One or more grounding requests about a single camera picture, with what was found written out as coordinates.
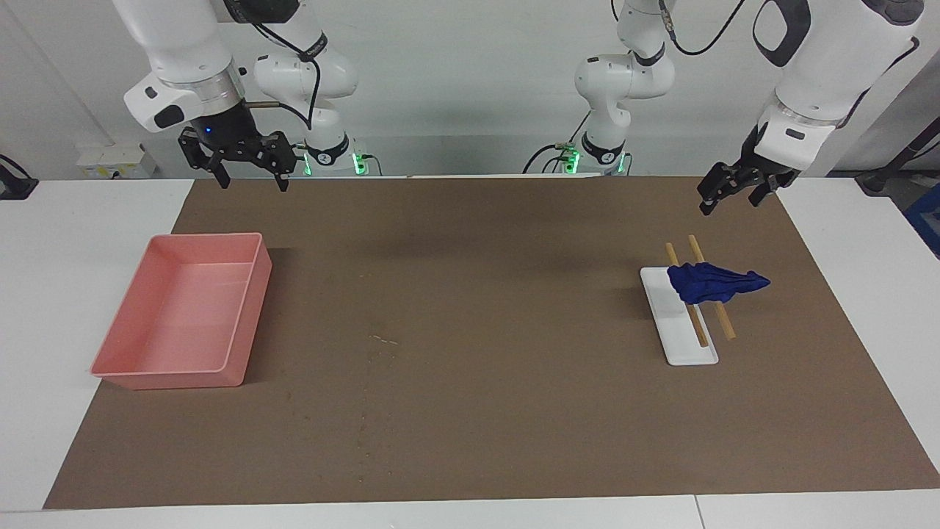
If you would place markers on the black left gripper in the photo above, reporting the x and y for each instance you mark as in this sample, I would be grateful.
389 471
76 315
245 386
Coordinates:
756 158

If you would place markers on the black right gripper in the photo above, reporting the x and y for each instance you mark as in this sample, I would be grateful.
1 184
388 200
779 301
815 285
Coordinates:
224 125

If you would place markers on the dark blue towel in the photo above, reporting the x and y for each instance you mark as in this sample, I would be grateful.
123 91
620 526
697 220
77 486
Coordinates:
709 283

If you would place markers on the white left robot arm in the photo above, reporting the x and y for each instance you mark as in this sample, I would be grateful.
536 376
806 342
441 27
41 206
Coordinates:
830 59

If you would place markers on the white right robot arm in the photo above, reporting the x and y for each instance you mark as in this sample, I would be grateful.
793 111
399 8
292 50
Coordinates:
183 44

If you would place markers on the wooden rack rod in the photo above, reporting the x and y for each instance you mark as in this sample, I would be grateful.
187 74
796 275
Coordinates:
723 323
698 327

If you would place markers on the black stand leg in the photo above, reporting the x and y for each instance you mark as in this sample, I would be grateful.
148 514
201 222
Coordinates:
877 180

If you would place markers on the pink plastic bin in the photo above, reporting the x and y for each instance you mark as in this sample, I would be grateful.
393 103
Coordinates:
183 308

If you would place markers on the brown table mat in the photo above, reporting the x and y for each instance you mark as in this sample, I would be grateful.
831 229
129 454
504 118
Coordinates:
477 367

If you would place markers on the black clamp mount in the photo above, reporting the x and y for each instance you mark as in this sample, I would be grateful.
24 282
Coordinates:
11 187

